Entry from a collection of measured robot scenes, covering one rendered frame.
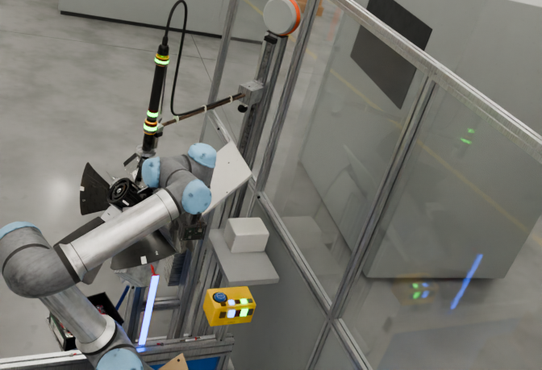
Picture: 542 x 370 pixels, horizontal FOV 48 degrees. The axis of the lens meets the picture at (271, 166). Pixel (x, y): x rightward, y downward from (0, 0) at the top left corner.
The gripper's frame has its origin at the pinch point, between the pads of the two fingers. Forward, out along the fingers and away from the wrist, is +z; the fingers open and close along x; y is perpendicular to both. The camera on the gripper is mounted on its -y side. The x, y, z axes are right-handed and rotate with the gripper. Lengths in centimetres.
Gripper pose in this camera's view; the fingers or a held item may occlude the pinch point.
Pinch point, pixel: (180, 247)
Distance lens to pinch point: 180.9
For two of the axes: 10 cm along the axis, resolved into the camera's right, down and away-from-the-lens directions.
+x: 9.0, 0.0, 4.4
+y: 3.7, 5.4, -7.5
